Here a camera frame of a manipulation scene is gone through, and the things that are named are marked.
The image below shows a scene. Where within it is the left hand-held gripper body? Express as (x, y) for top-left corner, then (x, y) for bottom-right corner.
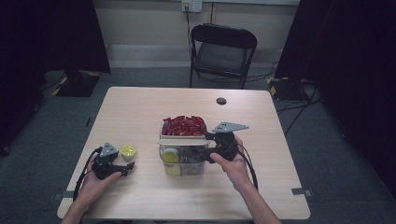
(91, 142), (126, 181)

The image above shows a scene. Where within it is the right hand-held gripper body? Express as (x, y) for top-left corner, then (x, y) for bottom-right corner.
(212, 121), (249, 162)

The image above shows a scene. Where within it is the clear compartment storage box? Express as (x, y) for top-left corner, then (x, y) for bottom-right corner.
(157, 119), (211, 177)

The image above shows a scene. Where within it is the person's right hand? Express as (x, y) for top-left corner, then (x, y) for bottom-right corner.
(209, 135), (254, 192)

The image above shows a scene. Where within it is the person's left hand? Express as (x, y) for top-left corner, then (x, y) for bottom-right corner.
(79, 154), (123, 206)

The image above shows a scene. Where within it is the pile of dark packets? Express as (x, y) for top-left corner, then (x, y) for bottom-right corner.
(179, 147), (206, 175)

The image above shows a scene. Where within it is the pile of red packets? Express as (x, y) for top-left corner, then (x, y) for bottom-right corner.
(162, 115), (207, 137)

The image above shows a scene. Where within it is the grey tape strip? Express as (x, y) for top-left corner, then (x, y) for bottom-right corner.
(51, 189), (76, 201)
(290, 187), (314, 197)

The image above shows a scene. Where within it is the black stand base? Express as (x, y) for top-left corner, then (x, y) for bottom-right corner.
(51, 70), (102, 98)
(266, 76), (307, 102)

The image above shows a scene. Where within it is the black folding chair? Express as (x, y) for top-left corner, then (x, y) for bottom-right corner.
(189, 22), (259, 90)

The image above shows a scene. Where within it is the black curtain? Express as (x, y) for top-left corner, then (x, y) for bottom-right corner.
(275, 0), (396, 190)

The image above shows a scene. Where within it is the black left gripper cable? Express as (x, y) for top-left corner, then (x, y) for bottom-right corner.
(72, 146), (104, 203)

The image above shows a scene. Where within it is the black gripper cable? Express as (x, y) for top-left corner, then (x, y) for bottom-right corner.
(236, 143), (260, 191)
(72, 146), (104, 203)

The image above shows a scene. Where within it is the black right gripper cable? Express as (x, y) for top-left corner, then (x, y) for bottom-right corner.
(236, 143), (260, 191)

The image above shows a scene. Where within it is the black floor cable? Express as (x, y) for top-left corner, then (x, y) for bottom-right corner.
(276, 83), (323, 136)

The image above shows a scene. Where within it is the black wall cable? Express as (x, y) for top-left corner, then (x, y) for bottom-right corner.
(185, 7), (194, 60)

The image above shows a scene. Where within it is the white wall socket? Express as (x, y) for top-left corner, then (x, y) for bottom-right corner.
(181, 0), (204, 14)

